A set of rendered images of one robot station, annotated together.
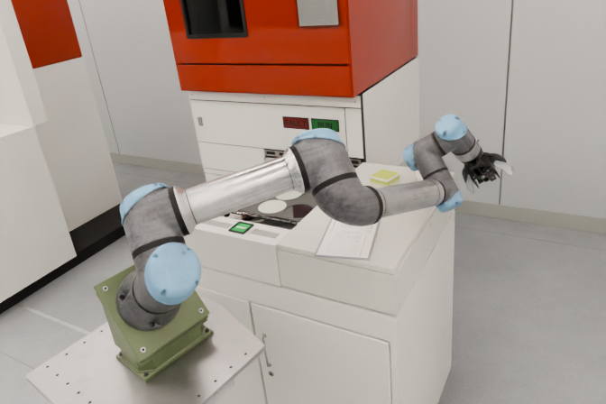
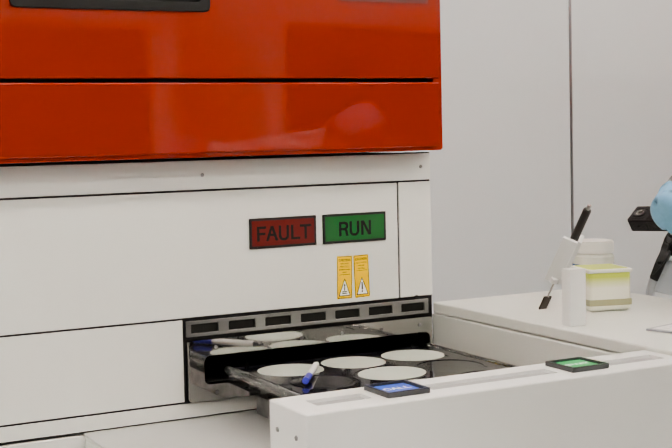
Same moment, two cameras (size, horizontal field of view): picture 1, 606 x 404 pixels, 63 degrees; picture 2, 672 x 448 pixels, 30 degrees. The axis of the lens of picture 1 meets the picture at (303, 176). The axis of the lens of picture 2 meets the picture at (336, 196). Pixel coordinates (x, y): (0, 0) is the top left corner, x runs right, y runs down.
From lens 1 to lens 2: 1.91 m
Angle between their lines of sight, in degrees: 61
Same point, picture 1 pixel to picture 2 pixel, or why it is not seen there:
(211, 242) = (545, 413)
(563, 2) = not seen: hidden behind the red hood
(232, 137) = (81, 304)
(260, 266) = (657, 433)
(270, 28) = not seen: outside the picture
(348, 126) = (404, 224)
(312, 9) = not seen: outside the picture
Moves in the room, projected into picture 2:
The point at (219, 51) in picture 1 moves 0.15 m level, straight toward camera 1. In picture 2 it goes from (115, 46) to (207, 41)
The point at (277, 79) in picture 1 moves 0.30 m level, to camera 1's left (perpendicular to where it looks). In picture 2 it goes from (276, 116) to (153, 117)
